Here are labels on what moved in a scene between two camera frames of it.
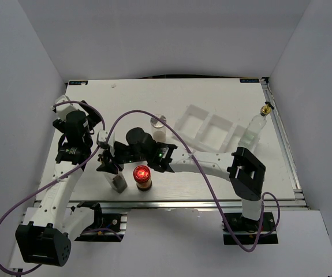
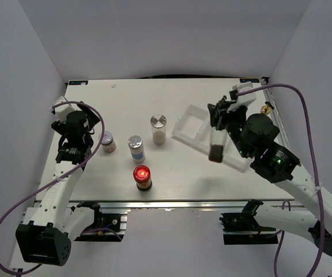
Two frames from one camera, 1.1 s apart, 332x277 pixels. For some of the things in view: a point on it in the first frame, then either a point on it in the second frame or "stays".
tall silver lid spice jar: (158, 129) stays
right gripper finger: (118, 167) → (222, 107)
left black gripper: (92, 119) stays
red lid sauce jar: (142, 176) stays
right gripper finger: (108, 167) → (213, 114)
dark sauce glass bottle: (118, 181) → (219, 139)
